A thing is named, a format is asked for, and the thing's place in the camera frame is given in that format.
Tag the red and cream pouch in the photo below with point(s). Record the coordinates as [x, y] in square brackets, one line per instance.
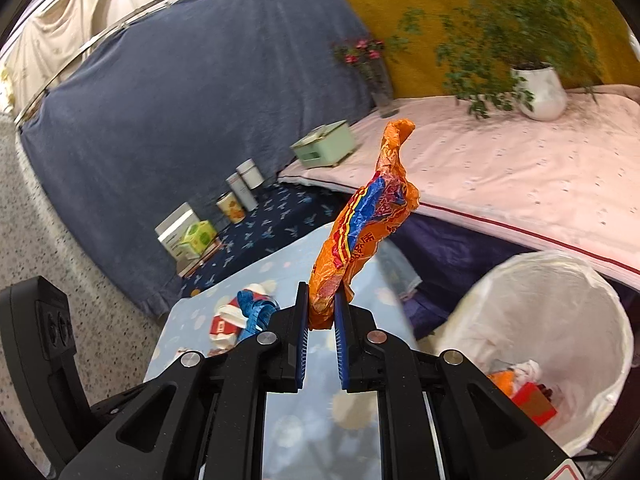
[222, 327]

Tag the dark purple cloth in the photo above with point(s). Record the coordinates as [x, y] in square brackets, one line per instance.
[450, 260]

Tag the glass vase with pink flowers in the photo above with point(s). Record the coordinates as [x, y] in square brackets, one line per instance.
[382, 90]

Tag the green tissue box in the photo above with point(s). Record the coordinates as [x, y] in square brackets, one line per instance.
[325, 150]

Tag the white canister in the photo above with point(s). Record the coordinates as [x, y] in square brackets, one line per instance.
[250, 175]

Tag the green plant in white pot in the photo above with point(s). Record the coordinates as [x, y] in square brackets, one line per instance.
[542, 92]

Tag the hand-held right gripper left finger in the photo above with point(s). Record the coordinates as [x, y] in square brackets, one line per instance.
[301, 345]

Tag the pink sheet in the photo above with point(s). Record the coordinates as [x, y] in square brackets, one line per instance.
[500, 175]

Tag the tall white bottle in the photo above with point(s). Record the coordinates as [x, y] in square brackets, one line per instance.
[240, 192]

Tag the light blue planet-print tablecloth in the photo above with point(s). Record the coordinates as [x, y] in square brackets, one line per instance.
[295, 270]

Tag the bin with white bag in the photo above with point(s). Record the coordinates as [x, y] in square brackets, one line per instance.
[540, 300]

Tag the silver white box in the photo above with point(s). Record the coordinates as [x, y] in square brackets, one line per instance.
[175, 230]

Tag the green tissue pack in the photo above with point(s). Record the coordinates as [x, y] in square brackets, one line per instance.
[200, 235]

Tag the dark blue blanket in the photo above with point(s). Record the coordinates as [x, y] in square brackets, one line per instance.
[175, 110]

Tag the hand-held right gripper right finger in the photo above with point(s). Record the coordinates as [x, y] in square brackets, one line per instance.
[340, 345]

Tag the plain orange snack wrapper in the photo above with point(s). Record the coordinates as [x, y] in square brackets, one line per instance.
[502, 382]

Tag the red cardboard box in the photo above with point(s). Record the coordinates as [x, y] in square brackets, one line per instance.
[532, 402]

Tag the beige curtain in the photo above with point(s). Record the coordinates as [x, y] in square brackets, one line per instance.
[60, 20]

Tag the navy leaf-print cloth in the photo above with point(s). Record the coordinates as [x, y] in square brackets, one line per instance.
[270, 225]

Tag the orange blue snack wrapper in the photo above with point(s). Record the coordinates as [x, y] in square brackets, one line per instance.
[370, 210]

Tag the yellow cloth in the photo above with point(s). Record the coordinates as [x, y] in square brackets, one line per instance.
[360, 0]

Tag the white tissue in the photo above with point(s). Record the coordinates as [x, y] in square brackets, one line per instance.
[527, 370]

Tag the yellow printed can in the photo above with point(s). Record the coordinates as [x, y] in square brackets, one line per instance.
[231, 210]

